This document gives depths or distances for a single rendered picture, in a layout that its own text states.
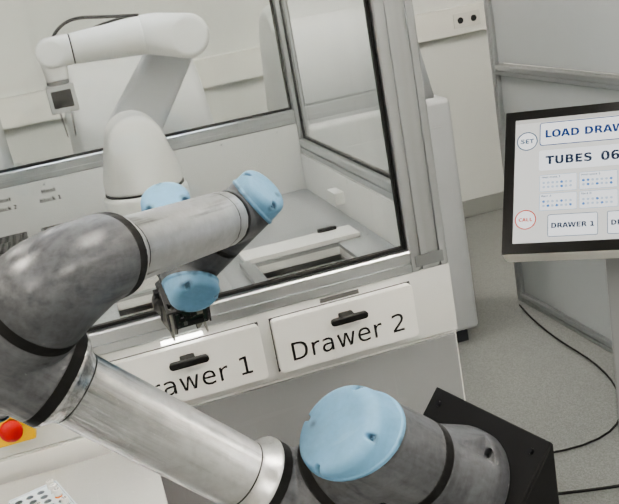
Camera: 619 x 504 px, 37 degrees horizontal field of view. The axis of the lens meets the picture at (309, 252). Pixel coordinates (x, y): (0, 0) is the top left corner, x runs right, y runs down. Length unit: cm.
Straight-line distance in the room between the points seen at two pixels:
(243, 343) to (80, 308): 86
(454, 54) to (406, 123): 356
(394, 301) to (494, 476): 72
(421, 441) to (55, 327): 44
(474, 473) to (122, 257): 50
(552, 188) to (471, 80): 355
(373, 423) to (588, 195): 91
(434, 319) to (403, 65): 51
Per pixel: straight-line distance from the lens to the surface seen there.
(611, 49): 320
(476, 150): 544
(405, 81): 176
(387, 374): 189
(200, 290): 129
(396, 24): 175
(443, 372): 194
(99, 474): 174
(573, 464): 296
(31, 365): 97
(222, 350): 175
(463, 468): 115
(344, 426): 108
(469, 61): 537
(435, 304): 188
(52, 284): 92
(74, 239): 94
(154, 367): 174
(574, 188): 185
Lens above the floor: 155
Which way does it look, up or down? 17 degrees down
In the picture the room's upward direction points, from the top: 10 degrees counter-clockwise
